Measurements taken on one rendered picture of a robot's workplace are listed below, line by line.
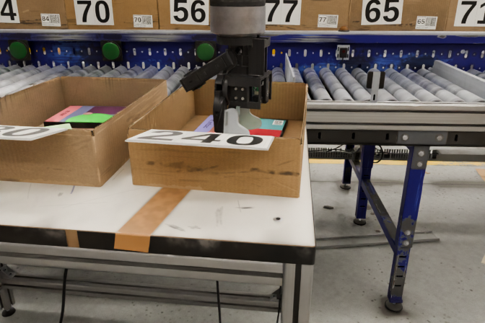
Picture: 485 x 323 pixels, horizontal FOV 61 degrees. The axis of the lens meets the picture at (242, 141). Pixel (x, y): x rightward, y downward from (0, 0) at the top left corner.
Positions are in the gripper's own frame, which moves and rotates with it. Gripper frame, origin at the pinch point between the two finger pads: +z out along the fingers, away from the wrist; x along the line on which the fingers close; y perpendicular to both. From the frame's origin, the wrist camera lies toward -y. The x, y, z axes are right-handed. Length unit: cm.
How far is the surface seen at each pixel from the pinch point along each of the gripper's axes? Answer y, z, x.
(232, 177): 4.7, 0.8, -10.4
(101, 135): -17.0, -4.6, -13.3
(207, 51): -43, -3, 89
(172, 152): -4.7, -2.8, -12.0
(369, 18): 18, -15, 114
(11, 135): -23.1, -7.8, -24.6
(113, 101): -37.9, -0.3, 18.6
